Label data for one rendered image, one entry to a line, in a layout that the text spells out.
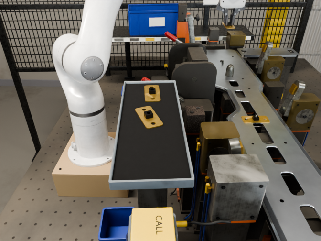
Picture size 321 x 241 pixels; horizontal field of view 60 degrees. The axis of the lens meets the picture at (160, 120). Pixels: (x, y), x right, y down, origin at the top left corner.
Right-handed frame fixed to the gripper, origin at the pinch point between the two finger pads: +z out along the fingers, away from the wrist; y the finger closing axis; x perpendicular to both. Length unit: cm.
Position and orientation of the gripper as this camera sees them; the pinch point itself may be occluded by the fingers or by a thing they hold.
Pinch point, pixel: (229, 19)
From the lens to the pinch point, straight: 128.2
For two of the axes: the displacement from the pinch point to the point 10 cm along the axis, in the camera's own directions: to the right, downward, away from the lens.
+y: 10.0, -0.2, 0.3
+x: -0.4, -5.6, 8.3
